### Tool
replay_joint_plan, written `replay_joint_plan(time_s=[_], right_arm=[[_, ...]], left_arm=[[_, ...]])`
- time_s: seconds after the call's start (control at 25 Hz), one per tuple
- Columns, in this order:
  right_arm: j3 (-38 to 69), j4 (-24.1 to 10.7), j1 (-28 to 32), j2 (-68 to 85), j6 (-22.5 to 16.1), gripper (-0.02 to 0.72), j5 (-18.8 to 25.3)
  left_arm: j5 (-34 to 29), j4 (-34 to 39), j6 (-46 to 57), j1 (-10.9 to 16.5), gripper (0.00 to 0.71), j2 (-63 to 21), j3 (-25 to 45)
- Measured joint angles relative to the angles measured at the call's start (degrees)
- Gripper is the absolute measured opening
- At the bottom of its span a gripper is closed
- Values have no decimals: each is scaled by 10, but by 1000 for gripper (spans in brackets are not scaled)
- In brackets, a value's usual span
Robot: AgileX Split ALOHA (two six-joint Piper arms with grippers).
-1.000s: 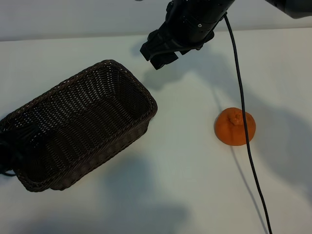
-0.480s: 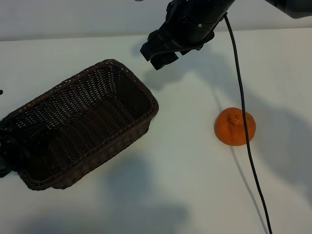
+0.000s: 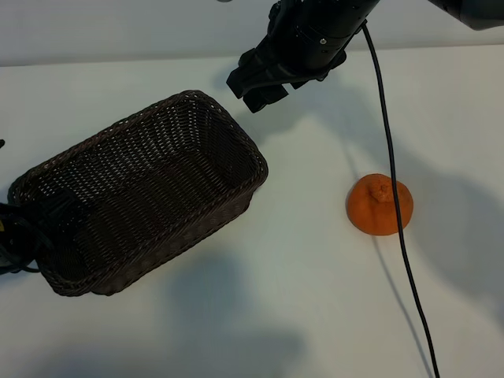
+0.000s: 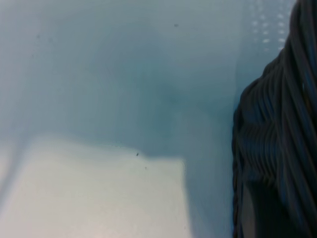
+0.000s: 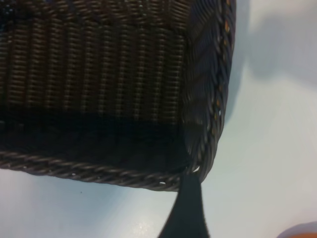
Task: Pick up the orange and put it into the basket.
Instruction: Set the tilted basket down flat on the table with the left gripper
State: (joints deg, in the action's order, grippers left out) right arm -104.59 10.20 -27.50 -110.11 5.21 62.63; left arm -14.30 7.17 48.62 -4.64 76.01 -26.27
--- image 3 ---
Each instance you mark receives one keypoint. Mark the orange fruit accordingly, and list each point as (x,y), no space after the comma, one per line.
(368,214)

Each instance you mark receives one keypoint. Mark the dark brown wicker basket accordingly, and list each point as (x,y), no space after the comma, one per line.
(149,185)

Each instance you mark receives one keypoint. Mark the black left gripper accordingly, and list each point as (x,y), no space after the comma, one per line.
(19,232)

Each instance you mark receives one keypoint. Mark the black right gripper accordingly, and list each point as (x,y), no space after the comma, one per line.
(311,35)

